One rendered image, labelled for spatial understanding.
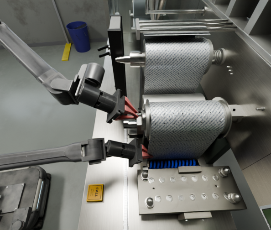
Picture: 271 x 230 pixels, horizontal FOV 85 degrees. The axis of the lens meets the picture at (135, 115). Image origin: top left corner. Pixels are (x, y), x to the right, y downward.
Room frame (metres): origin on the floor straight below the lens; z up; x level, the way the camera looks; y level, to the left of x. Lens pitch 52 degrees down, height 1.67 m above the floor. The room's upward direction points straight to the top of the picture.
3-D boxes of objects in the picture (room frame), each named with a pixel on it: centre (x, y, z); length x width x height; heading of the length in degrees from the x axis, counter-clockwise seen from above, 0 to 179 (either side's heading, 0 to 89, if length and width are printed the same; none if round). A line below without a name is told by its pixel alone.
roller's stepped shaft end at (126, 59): (0.56, 0.05, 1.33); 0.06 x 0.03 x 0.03; 92
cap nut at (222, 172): (0.19, -0.37, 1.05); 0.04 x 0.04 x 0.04
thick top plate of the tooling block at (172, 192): (0.14, -0.21, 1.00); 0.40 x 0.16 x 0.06; 92
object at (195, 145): (0.26, -0.17, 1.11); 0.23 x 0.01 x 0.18; 92
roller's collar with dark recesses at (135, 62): (0.56, -0.01, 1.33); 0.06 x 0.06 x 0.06; 2
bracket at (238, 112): (0.32, -0.34, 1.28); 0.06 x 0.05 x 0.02; 92
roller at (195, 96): (0.44, -0.16, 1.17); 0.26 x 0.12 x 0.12; 92
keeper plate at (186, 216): (0.05, -0.23, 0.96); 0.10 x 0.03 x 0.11; 92
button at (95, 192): (0.14, 0.19, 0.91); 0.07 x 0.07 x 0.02; 2
